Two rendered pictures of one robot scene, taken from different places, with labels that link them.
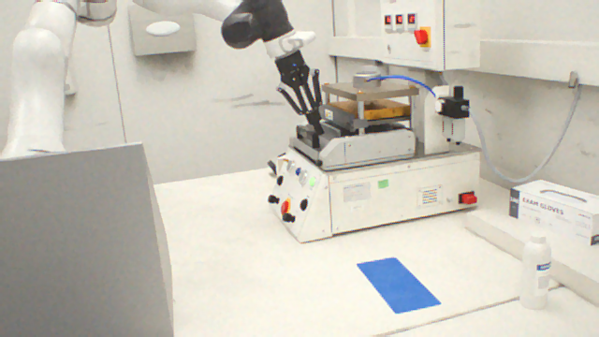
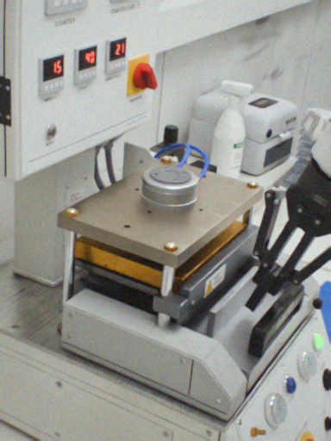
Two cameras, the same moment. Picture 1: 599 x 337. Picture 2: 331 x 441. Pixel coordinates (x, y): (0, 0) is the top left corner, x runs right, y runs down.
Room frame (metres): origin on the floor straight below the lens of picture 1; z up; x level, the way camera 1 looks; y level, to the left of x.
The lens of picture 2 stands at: (2.14, 0.44, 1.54)
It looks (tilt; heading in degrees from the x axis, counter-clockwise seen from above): 26 degrees down; 223
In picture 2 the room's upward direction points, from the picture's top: 6 degrees clockwise
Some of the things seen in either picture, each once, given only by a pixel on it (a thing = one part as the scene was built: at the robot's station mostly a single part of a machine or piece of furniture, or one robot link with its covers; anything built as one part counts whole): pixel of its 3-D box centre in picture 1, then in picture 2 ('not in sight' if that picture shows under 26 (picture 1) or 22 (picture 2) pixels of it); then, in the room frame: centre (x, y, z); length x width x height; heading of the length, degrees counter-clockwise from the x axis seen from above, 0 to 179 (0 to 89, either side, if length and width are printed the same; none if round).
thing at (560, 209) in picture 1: (563, 209); not in sight; (1.11, -0.62, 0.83); 0.23 x 0.12 x 0.07; 26
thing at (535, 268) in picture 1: (535, 269); (274, 217); (0.85, -0.43, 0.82); 0.05 x 0.05 x 0.14
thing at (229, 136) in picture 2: not in sight; (231, 131); (0.71, -0.70, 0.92); 0.09 x 0.08 x 0.25; 113
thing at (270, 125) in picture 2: not in sight; (243, 128); (0.58, -0.77, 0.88); 0.25 x 0.20 x 0.17; 100
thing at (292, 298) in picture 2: (307, 136); (277, 316); (1.40, -0.03, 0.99); 0.15 x 0.02 x 0.04; 16
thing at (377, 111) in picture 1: (368, 101); (168, 225); (1.44, -0.21, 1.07); 0.22 x 0.17 x 0.10; 16
